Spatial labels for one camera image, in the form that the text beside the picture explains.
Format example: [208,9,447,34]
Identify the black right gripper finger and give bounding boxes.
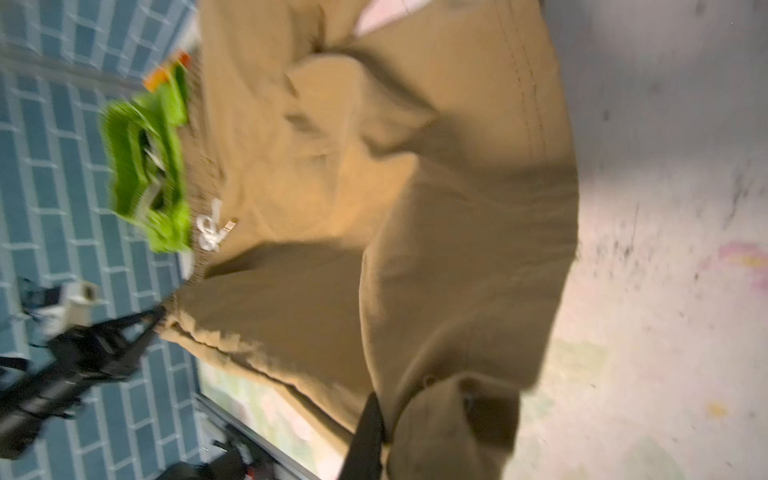
[338,393,386,480]

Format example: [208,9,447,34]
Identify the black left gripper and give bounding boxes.
[47,304,166,382]

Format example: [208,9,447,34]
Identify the neon green shorts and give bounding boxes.
[100,65,191,253]

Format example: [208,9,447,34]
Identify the orange shorts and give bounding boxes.
[143,50,190,92]

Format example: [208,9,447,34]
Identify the tan brown shorts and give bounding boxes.
[160,1,579,479]

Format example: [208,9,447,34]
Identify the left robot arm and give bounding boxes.
[1,305,166,460]

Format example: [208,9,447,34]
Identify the aluminium front rail frame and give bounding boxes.
[194,393,319,480]

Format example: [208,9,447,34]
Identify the aluminium corner post left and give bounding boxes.
[1,46,144,95]

